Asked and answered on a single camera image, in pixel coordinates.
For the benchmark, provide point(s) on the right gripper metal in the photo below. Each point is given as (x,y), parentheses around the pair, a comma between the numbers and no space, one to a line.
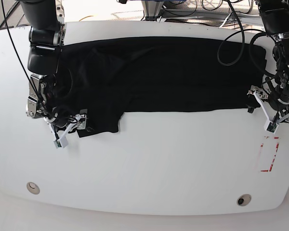
(48,99)

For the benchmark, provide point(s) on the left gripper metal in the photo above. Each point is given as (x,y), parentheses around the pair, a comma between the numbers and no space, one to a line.
(279,95)

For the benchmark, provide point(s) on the black t-shirt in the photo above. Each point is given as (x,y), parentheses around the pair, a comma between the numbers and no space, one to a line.
(162,74)

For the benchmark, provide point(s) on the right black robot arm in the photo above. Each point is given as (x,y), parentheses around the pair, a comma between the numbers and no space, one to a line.
(47,55)

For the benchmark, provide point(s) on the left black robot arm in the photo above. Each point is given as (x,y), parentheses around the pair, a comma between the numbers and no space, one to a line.
(275,18)

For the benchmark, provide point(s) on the red tape rectangle marking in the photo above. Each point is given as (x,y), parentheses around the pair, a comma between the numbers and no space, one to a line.
(268,152)

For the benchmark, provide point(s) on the left table grommet hole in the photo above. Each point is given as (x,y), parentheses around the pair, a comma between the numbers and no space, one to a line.
(33,188)

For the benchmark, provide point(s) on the table grommet hole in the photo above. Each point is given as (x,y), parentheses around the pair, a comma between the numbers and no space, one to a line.
(244,200)
(33,188)

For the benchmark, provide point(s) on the right table grommet hole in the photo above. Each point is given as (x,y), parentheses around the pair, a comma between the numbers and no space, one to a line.
(244,200)

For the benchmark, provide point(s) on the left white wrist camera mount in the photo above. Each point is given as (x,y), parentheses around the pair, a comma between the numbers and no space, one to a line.
(273,117)

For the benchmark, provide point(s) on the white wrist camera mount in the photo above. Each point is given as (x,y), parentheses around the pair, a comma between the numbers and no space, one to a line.
(273,117)
(62,134)

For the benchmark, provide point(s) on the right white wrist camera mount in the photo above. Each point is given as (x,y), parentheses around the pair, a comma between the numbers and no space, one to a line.
(62,134)

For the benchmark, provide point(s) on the aluminium frame stand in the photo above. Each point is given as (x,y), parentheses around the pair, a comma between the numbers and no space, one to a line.
(152,9)

